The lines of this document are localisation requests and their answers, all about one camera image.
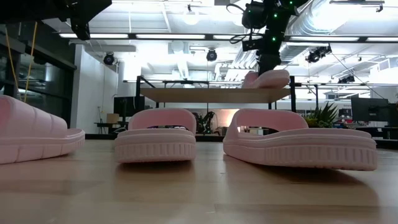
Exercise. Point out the black computer monitor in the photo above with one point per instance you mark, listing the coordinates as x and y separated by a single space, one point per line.
127 106
393 113
370 109

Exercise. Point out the brown cardboard box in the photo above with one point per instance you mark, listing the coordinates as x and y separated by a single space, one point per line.
112 118

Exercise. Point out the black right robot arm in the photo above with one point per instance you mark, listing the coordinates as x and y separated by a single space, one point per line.
280 18

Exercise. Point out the black ceiling spotlight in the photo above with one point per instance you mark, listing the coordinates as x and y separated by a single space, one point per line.
211 55
109 59

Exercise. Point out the pink rubber slide sandal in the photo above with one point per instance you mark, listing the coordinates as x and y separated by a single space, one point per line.
295 146
276 81
31 133
155 146

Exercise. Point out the green succulent in pot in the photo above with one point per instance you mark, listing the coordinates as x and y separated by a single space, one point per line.
321 116

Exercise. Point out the black background robot arm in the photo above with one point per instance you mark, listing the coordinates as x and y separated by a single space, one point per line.
205 123

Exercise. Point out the white ceiling strip light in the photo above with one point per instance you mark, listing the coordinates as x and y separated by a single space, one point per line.
171 36
382 39
323 39
93 35

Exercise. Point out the black track light cluster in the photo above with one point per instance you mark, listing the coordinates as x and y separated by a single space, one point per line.
317 55
346 79

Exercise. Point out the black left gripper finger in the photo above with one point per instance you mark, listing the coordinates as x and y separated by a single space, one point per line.
93 5

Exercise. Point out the silver air duct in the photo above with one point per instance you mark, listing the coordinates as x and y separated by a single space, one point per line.
311 21

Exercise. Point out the wooden shelf black metal frame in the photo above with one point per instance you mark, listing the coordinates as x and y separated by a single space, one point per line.
202 95

